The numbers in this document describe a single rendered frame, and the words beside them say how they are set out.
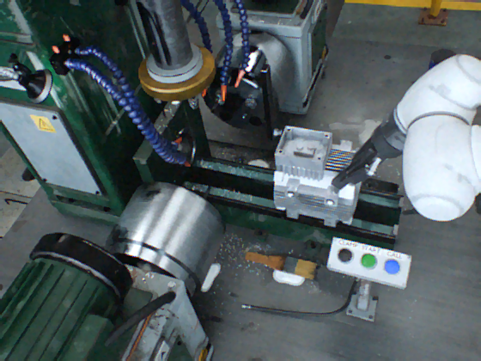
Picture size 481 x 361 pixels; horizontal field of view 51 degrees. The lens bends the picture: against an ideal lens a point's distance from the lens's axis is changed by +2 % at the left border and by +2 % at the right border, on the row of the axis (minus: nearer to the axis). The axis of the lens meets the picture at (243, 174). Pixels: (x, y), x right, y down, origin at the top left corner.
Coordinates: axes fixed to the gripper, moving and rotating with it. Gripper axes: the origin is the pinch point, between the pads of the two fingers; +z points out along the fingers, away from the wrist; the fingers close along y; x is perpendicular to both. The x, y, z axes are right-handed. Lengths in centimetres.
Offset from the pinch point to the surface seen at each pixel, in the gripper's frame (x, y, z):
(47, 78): -64, 20, -6
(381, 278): 14.2, 20.1, -1.1
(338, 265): 6.0, 19.5, 3.4
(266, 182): -10.5, -9.0, 29.6
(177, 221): -29.6, 24.0, 12.9
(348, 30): 20, -212, 117
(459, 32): 79, -221, 83
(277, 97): -20.1, -28.0, 16.7
